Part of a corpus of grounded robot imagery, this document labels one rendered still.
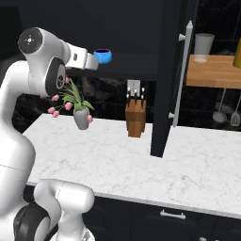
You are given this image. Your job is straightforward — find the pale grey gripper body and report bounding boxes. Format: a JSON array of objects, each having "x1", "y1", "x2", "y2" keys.
[{"x1": 83, "y1": 51, "x2": 100, "y2": 72}]

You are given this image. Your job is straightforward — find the grey hanging ladle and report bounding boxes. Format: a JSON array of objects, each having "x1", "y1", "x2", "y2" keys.
[{"x1": 212, "y1": 88, "x2": 228, "y2": 124}]

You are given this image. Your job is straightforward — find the yellow bottle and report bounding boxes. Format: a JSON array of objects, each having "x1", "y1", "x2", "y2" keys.
[{"x1": 232, "y1": 37, "x2": 241, "y2": 69}]

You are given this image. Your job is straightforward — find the white wall socket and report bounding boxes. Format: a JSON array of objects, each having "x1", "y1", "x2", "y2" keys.
[{"x1": 126, "y1": 78, "x2": 142, "y2": 96}]

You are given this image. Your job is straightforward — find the pink tulips in grey vase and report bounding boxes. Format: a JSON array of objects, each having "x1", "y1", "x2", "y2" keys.
[{"x1": 47, "y1": 76, "x2": 95, "y2": 131}]

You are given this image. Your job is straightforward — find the black upper cabinet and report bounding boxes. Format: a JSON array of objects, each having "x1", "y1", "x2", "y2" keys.
[{"x1": 17, "y1": 0, "x2": 166, "y2": 82}]

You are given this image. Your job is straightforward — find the black drawer front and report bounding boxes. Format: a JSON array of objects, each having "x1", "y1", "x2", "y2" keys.
[{"x1": 129, "y1": 201, "x2": 218, "y2": 241}]

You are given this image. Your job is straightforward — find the silver drawer handle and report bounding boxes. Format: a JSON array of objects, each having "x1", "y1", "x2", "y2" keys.
[{"x1": 159, "y1": 209, "x2": 187, "y2": 220}]

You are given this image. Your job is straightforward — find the wooden knife block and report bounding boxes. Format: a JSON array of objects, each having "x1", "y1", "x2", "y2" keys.
[{"x1": 124, "y1": 99, "x2": 147, "y2": 138}]

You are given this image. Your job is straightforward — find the wooden cabinet shelf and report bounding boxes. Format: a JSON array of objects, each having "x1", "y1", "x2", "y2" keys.
[{"x1": 185, "y1": 54, "x2": 241, "y2": 90}]

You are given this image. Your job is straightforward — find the long grey door handle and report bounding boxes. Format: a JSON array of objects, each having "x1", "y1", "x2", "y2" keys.
[{"x1": 168, "y1": 20, "x2": 194, "y2": 128}]

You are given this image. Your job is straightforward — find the grey hanging spatula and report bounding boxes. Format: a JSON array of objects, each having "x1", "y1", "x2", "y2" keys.
[{"x1": 230, "y1": 93, "x2": 241, "y2": 128}]

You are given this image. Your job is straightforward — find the black lower cupboard door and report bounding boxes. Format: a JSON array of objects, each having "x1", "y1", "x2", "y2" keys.
[{"x1": 82, "y1": 196, "x2": 133, "y2": 241}]

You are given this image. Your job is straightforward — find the clear drinking glass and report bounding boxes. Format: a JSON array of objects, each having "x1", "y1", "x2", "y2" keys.
[{"x1": 192, "y1": 32, "x2": 217, "y2": 64}]

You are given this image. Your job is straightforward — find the black cabinet door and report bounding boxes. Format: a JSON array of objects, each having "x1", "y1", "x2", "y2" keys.
[{"x1": 149, "y1": 0, "x2": 200, "y2": 159}]

